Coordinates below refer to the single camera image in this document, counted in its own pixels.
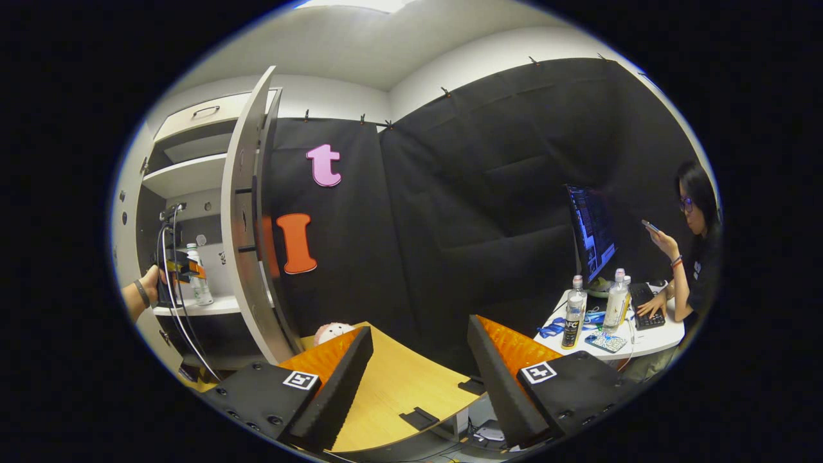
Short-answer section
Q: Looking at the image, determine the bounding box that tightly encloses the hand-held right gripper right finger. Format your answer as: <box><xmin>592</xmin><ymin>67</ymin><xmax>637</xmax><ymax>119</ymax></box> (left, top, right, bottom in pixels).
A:
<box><xmin>466</xmin><ymin>314</ymin><xmax>634</xmax><ymax>449</ymax></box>

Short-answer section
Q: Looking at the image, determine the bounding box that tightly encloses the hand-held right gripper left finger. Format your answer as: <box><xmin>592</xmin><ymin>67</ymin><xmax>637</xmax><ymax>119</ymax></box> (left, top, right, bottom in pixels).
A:
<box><xmin>203</xmin><ymin>326</ymin><xmax>375</xmax><ymax>453</ymax></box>

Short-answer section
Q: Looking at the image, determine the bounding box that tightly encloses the white bottle green label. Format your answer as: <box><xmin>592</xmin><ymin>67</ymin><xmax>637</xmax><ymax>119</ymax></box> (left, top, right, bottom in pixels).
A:
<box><xmin>185</xmin><ymin>242</ymin><xmax>214</xmax><ymax>307</ymax></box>

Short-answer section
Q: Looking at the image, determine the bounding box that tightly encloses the white cabinet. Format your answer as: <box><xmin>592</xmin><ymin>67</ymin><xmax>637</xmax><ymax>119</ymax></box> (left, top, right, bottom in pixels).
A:
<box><xmin>113</xmin><ymin>87</ymin><xmax>284</xmax><ymax>374</ymax></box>

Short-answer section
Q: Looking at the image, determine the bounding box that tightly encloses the pink plush toy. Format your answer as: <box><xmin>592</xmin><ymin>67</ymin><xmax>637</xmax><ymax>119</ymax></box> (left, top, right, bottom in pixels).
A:
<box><xmin>313</xmin><ymin>322</ymin><xmax>356</xmax><ymax>348</ymax></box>

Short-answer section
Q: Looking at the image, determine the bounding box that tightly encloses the clear bottle dark label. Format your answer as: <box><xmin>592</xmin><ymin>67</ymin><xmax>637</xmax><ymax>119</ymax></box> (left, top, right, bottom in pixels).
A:
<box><xmin>561</xmin><ymin>275</ymin><xmax>588</xmax><ymax>350</ymax></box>

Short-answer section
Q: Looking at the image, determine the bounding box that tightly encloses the patterned flat case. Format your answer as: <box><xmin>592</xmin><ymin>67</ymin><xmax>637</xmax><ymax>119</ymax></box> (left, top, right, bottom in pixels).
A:
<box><xmin>584</xmin><ymin>331</ymin><xmax>628</xmax><ymax>354</ymax></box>

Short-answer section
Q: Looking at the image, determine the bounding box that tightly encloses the white cabinet drawer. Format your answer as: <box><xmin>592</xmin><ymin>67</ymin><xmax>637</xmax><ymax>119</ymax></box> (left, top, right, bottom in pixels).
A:
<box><xmin>153</xmin><ymin>90</ymin><xmax>284</xmax><ymax>143</ymax></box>

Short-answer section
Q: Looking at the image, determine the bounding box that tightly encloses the clear bottle yellow label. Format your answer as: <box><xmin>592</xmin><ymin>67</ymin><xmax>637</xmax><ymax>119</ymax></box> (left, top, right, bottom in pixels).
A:
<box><xmin>602</xmin><ymin>268</ymin><xmax>631</xmax><ymax>333</ymax></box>

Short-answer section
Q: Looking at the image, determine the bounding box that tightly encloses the white desk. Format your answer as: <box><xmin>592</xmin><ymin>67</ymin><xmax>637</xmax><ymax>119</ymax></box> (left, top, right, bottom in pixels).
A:
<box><xmin>532</xmin><ymin>282</ymin><xmax>687</xmax><ymax>361</ymax></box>

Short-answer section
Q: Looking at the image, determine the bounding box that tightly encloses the black backdrop cloth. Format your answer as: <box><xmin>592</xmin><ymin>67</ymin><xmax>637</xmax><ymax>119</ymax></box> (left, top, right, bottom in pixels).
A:
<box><xmin>260</xmin><ymin>57</ymin><xmax>708</xmax><ymax>377</ymax></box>

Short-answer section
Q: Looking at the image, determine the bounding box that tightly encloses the black keyboard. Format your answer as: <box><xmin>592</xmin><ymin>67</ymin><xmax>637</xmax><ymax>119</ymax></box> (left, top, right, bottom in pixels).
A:
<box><xmin>629</xmin><ymin>282</ymin><xmax>666</xmax><ymax>331</ymax></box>

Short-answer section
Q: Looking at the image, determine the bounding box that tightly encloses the computer monitor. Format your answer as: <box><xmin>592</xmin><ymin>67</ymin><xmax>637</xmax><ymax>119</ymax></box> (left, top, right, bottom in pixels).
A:
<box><xmin>566</xmin><ymin>185</ymin><xmax>619</xmax><ymax>287</ymax></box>

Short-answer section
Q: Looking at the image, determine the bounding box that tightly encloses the large ceiling light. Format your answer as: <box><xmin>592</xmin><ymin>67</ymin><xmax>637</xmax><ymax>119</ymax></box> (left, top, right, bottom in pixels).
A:
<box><xmin>296</xmin><ymin>0</ymin><xmax>419</xmax><ymax>14</ymax></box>

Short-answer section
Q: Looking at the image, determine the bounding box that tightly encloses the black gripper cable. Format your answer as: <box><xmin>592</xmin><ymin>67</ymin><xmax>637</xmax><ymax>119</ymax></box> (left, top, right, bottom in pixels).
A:
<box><xmin>158</xmin><ymin>206</ymin><xmax>222</xmax><ymax>383</ymax></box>

